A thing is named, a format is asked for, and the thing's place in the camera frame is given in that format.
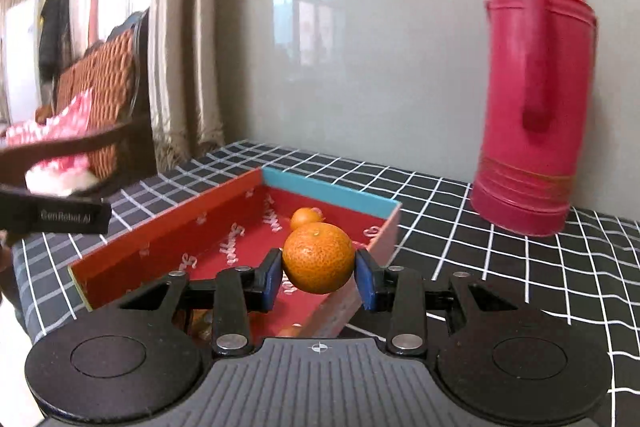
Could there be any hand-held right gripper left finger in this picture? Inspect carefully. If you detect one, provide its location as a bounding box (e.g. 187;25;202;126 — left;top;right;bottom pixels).
118;249;284;357

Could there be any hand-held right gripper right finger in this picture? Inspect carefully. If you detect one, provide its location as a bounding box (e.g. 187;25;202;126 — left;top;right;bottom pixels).
355;251;519;357

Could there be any red cardboard box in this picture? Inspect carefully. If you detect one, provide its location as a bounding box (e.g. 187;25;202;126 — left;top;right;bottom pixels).
67;167;403;339

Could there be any small orange tangerine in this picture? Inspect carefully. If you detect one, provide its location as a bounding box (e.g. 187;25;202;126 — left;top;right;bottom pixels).
290;207;326;232

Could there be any pink patterned cloth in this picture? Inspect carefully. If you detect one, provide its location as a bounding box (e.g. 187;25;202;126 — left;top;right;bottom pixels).
5;88;102;196

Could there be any black checkered tablecloth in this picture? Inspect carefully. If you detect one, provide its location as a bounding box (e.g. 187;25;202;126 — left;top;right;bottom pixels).
12;139;640;427

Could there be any wooden sofa with orange cushion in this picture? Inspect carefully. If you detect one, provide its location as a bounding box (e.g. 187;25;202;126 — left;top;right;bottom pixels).
0;7;158;198

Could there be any dark hanging jacket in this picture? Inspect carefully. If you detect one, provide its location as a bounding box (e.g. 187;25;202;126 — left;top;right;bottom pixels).
37;0;72;84

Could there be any red thermos flask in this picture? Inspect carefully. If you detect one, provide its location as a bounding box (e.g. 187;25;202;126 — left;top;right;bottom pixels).
470;0;599;237

